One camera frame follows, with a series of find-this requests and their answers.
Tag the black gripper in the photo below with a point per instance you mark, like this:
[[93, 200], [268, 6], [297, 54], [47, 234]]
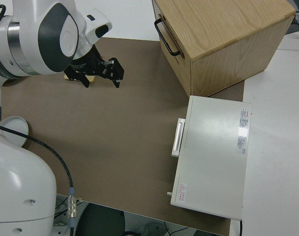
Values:
[[90, 65]]

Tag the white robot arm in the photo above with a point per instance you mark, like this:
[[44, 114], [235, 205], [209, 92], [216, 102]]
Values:
[[19, 186], [29, 37]]

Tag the brown table mat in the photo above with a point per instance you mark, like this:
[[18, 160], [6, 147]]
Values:
[[115, 123]]

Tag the wooden drawer cabinet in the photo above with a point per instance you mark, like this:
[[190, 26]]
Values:
[[225, 37]]

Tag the yellow wooden block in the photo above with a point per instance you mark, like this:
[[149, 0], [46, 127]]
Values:
[[91, 79]]

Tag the black round base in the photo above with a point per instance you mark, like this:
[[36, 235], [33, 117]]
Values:
[[100, 221]]

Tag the white toaster oven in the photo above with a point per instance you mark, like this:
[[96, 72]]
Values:
[[213, 152]]

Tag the gray plate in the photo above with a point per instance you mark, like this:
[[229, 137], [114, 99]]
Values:
[[15, 124]]

